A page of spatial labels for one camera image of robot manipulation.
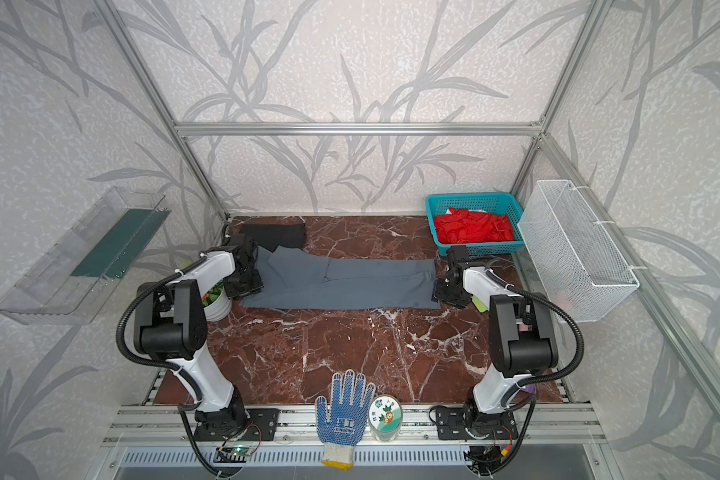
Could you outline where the grey t shirt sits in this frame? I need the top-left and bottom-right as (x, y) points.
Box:
(242, 246), (440, 310)

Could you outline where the teal plastic basket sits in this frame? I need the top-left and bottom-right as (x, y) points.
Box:
(425, 192), (524, 257)

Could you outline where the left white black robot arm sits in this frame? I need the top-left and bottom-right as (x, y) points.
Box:
(115, 234), (263, 430)

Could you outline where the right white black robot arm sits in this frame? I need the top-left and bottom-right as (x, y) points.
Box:
(433, 246), (585, 431)

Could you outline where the green paper piece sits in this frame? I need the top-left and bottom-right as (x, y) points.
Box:
(472, 296), (489, 313)

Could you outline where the potted artificial flower plant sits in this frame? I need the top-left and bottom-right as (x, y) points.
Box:
(202, 281), (232, 322)

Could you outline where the folded black t shirt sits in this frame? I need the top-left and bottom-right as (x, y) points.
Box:
(241, 223), (306, 252)

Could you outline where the red t shirt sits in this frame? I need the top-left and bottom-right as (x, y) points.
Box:
(433, 208), (514, 245)

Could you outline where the round tin with cartoon label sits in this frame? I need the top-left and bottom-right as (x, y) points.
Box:
(368, 395), (403, 442)

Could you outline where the green circuit board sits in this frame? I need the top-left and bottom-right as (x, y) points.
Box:
(213, 445), (259, 464)

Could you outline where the blue dotted work glove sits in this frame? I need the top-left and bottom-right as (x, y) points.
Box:
(315, 370), (376, 470)

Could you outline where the white wire mesh basket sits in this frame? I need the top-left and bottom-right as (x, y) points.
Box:
(518, 179), (639, 323)

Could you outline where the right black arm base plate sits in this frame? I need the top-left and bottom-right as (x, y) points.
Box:
(428, 405), (518, 442)

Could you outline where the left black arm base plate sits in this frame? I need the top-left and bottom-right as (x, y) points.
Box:
(193, 408), (280, 443)

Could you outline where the clear plastic wall shelf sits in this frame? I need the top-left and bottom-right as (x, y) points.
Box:
(0, 187), (171, 325)

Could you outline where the aluminium front rail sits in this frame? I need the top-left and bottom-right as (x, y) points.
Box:
(100, 403), (608, 449)

